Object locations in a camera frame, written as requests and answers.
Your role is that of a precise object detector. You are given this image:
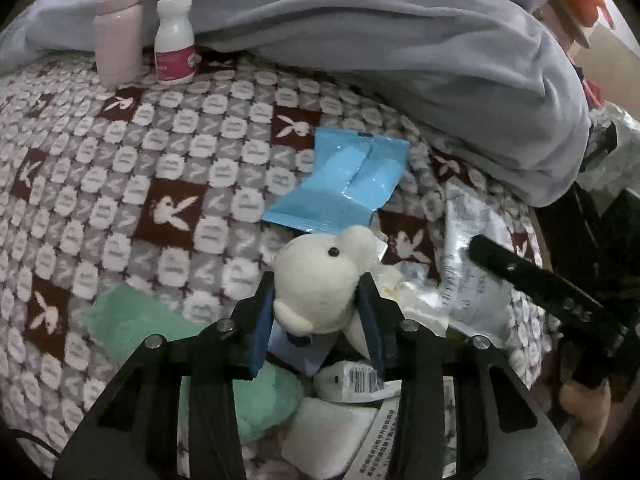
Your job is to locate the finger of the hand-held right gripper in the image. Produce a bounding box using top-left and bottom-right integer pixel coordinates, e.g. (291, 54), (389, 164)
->
(467, 234), (563, 311)

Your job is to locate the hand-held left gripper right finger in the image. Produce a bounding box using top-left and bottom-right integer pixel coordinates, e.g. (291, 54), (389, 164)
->
(356, 271), (581, 480)

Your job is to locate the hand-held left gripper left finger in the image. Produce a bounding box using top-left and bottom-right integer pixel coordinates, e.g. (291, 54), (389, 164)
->
(52, 271), (276, 480)

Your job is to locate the white plush toy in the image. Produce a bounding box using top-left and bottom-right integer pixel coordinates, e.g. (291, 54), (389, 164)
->
(270, 225), (401, 356)

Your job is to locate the white sponge block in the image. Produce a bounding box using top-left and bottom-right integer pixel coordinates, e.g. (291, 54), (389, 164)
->
(282, 397), (381, 480)

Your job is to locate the green fuzzy slipper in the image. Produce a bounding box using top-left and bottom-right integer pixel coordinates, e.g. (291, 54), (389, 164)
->
(82, 284), (306, 445)

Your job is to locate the person's right hand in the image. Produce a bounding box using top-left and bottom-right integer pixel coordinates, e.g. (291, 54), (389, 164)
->
(557, 380), (613, 461)

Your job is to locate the silver white packet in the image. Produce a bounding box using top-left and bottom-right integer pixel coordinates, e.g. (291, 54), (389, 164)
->
(440, 180), (521, 348)

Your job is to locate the crumpled clear wrapper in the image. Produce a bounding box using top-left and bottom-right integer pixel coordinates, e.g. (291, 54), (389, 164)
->
(380, 260), (451, 336)

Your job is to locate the white barcode packet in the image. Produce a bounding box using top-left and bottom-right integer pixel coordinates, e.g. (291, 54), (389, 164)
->
(314, 362), (401, 403)

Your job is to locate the printed paper leaflet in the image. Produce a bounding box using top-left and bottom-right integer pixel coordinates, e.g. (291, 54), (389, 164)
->
(345, 375), (458, 480)

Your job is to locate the blue foil packet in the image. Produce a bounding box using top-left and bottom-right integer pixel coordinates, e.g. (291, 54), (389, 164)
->
(261, 126), (412, 235)

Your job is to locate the white plastic bag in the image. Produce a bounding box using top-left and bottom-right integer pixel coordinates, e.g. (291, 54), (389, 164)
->
(580, 102), (640, 191)

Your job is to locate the printed bunny blanket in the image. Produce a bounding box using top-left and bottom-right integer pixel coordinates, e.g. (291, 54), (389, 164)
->
(0, 52), (551, 480)

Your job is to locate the light blue quilt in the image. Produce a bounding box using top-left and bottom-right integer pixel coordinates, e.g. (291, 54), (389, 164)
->
(0, 0), (593, 208)

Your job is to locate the white pill bottle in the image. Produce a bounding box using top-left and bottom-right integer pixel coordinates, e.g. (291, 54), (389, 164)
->
(153, 0), (197, 85)

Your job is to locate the pink bottle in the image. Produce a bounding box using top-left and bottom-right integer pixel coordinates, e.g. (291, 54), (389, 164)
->
(94, 0), (147, 88)

